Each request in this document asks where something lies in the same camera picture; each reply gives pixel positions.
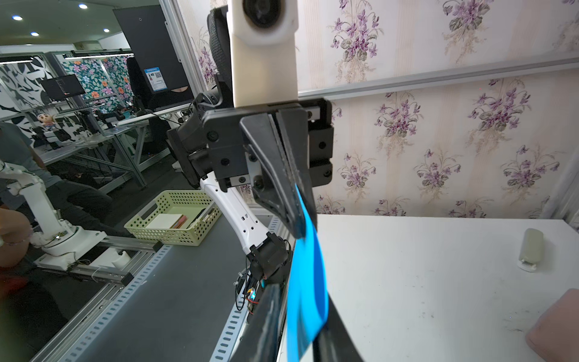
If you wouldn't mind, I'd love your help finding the blue square paper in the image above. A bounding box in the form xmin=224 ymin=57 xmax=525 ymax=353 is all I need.
xmin=286 ymin=197 xmax=330 ymax=362

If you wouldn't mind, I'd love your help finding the black monitor screen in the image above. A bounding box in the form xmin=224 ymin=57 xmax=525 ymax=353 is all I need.
xmin=40 ymin=75 xmax=86 ymax=101

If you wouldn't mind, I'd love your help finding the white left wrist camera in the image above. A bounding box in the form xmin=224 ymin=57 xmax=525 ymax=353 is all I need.
xmin=227 ymin=1 xmax=299 ymax=107

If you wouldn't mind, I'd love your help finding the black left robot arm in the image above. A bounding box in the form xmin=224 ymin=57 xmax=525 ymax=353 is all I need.
xmin=168 ymin=1 xmax=334 ymax=287

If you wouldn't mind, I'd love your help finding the pink pencil case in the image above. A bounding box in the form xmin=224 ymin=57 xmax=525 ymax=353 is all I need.
xmin=526 ymin=289 xmax=578 ymax=361

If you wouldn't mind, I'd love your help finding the aluminium mounting rail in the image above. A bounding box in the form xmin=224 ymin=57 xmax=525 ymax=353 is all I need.
xmin=36 ymin=219 xmax=247 ymax=361

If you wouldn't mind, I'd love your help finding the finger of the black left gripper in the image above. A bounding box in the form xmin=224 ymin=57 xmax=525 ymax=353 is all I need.
xmin=240 ymin=113 xmax=305 ymax=239
xmin=276 ymin=107 xmax=317 ymax=215

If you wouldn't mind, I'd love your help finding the white robot arm outside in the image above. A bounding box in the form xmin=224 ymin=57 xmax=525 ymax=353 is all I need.
xmin=1 ymin=161 xmax=107 ymax=272

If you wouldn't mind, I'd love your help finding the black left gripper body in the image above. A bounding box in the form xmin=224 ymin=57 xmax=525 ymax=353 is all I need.
xmin=202 ymin=98 xmax=334 ymax=188

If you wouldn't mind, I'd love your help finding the grey green eraser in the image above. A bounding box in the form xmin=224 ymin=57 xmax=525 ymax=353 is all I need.
xmin=517 ymin=229 xmax=545 ymax=272

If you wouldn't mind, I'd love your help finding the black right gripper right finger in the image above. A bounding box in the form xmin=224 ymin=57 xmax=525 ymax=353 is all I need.
xmin=313 ymin=296 xmax=363 ymax=362

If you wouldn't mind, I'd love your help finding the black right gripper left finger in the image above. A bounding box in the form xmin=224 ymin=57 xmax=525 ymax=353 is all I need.
xmin=230 ymin=284 xmax=281 ymax=362

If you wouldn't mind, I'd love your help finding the green plastic basket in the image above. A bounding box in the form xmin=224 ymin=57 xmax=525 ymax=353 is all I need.
xmin=125 ymin=190 xmax=222 ymax=247

